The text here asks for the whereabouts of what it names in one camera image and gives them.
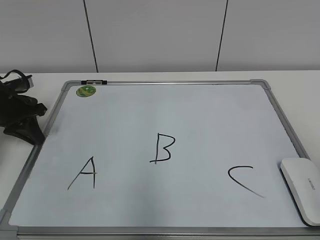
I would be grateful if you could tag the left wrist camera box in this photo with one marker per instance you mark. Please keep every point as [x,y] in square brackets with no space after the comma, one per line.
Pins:
[21,84]

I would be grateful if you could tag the green round magnet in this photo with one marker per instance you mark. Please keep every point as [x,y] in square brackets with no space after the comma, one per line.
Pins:
[86,91]

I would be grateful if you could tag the white aluminium-framed whiteboard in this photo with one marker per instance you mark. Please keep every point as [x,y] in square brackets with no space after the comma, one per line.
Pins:
[190,160]

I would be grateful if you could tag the white rectangular board eraser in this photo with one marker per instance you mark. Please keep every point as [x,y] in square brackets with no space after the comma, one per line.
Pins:
[303,179]

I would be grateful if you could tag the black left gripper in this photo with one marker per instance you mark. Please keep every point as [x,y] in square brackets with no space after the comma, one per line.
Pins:
[16,113]

